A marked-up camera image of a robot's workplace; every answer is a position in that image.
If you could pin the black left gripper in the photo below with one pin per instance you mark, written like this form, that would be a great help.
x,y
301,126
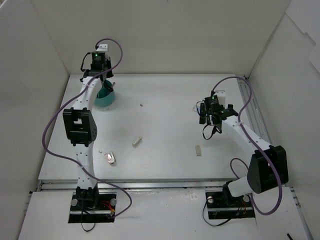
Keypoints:
x,y
108,72

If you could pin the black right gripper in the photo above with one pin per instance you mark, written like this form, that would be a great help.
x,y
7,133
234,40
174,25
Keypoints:
x,y
202,113

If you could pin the eraser block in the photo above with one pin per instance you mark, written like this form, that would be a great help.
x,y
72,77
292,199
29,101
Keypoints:
x,y
137,141

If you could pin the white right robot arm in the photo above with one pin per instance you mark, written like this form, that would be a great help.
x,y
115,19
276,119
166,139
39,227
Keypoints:
x,y
267,164

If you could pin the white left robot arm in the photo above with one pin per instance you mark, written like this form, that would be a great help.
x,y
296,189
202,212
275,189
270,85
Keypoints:
x,y
80,125

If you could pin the teal round divided container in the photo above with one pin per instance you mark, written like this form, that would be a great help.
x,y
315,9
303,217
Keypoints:
x,y
104,98

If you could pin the clear blue-capped spray bottle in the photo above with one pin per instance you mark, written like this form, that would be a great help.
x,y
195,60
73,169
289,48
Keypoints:
x,y
196,108

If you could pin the long white eraser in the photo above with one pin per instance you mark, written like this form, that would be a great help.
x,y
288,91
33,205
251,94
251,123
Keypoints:
x,y
198,151

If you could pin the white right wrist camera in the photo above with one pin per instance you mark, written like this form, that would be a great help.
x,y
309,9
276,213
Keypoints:
x,y
221,97

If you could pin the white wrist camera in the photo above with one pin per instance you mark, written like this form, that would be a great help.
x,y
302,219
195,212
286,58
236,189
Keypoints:
x,y
221,97
102,48

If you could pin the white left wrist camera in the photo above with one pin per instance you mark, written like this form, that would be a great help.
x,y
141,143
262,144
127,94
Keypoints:
x,y
102,48

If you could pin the aluminium front rail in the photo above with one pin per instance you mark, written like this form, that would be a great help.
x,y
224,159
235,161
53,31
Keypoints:
x,y
139,184

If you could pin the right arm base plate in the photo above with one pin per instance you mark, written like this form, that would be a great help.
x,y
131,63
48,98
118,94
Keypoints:
x,y
221,205

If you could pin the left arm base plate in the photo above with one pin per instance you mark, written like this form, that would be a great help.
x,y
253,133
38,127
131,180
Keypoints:
x,y
88,212

